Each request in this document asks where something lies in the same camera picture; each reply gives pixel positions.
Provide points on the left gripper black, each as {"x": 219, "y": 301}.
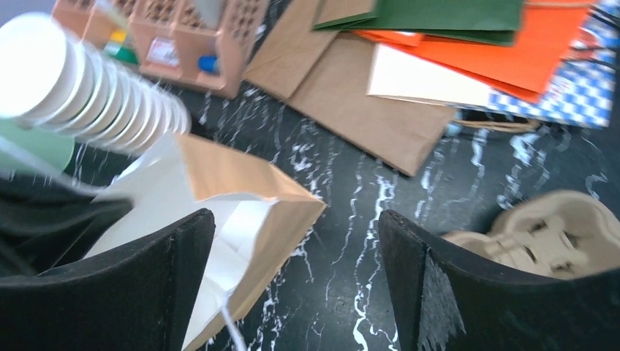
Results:
{"x": 43, "y": 229}

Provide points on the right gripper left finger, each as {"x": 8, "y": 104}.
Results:
{"x": 137, "y": 296}

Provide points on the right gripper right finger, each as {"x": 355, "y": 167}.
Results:
{"x": 447, "y": 298}

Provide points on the cardboard two-cup carrier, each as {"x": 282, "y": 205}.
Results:
{"x": 562, "y": 234}

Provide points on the tan paper bag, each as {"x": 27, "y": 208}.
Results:
{"x": 260, "y": 213}

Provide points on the stack of paper cups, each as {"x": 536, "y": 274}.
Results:
{"x": 54, "y": 81}

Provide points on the green cup holder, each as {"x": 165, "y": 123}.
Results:
{"x": 55, "y": 150}

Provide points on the green yellow small item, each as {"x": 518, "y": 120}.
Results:
{"x": 119, "y": 46}

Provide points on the red white small box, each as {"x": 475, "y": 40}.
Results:
{"x": 162, "y": 52}

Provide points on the white paper bag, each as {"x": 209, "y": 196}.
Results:
{"x": 400, "y": 76}

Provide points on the blue cap small item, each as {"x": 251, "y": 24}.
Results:
{"x": 209, "y": 64}

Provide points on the pink desk file organizer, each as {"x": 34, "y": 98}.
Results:
{"x": 228, "y": 31}

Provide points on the brown kraft paper bag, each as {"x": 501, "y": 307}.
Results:
{"x": 324, "y": 76}

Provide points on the dark green paper bag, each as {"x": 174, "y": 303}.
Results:
{"x": 494, "y": 22}

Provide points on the orange paper bag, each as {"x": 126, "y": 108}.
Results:
{"x": 522, "y": 70}

